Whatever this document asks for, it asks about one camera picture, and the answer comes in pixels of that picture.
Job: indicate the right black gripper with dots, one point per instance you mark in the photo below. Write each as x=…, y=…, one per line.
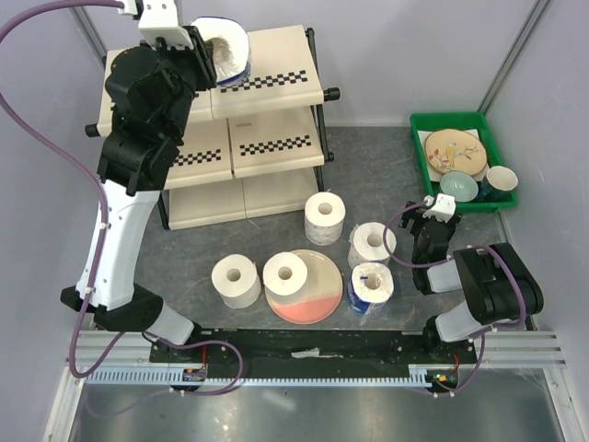
x=416, y=213

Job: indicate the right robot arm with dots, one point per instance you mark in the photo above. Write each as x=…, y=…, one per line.
x=499, y=291

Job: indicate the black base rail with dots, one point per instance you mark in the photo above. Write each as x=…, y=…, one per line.
x=316, y=354

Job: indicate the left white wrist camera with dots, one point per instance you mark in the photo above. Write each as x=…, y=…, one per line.
x=158, y=20

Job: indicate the beige and pink plate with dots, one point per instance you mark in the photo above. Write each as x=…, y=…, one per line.
x=323, y=292

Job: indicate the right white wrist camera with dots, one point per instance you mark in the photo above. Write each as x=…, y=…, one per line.
x=441, y=207

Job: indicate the light teal ceramic bowl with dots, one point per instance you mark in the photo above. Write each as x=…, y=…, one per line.
x=460, y=185

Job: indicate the plain white roll on table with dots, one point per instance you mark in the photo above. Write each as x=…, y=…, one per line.
x=236, y=280

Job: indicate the white roll with pink core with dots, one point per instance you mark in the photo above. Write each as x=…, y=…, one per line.
x=367, y=244

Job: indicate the plain white roll on plate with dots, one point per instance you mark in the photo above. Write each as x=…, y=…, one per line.
x=285, y=279

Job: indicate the dark teal mug white inside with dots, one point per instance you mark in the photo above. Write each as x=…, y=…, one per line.
x=497, y=184

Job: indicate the beige plate with bird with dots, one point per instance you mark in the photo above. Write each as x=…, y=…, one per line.
x=451, y=150

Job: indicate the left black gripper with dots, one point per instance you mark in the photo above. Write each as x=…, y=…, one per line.
x=202, y=56

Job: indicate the blue paper towel roll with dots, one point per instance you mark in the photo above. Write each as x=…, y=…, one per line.
x=231, y=49

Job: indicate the green plastic bin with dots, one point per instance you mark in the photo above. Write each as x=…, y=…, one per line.
x=473, y=122

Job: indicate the white roll with dotted print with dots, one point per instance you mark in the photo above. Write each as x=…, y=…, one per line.
x=324, y=217

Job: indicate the beige three-tier shelf rack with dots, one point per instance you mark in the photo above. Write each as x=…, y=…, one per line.
x=251, y=150

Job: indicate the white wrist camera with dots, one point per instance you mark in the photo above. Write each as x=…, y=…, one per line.
x=441, y=207
x=158, y=20

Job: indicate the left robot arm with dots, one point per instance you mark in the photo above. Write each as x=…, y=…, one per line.
x=151, y=87

